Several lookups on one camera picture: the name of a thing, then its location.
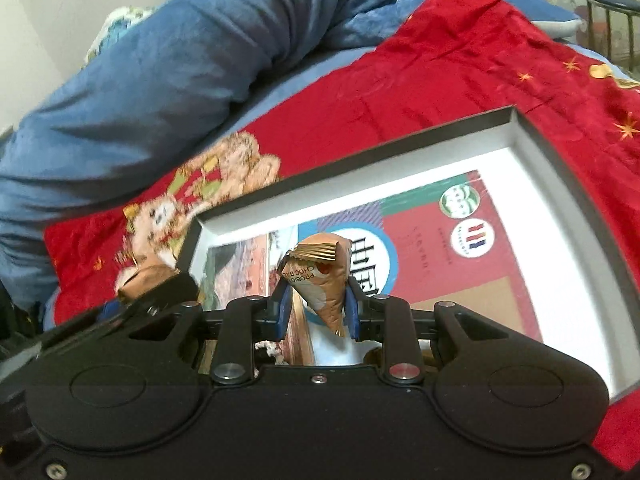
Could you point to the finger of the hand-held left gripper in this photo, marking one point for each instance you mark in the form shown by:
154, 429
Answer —
177, 290
112, 310

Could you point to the patterned pillow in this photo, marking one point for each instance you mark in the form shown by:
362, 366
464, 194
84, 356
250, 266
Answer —
117, 30

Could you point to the red printed blanket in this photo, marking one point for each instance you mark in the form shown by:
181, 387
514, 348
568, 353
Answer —
425, 75

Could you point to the dark metal stool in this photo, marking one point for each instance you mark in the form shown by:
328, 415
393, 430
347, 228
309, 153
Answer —
612, 5

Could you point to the black shallow cardboard box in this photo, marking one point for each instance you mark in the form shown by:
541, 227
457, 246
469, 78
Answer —
555, 200

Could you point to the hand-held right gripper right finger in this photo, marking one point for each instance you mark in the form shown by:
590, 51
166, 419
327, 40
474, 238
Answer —
354, 310

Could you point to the cream crochet scrunchie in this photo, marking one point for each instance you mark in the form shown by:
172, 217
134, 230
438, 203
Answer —
267, 349

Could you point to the blue duvet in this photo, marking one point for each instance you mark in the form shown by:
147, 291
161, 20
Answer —
175, 85

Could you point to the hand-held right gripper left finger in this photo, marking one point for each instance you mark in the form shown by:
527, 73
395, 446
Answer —
282, 310

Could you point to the colourful printed booklet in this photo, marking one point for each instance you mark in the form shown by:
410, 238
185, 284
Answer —
440, 260

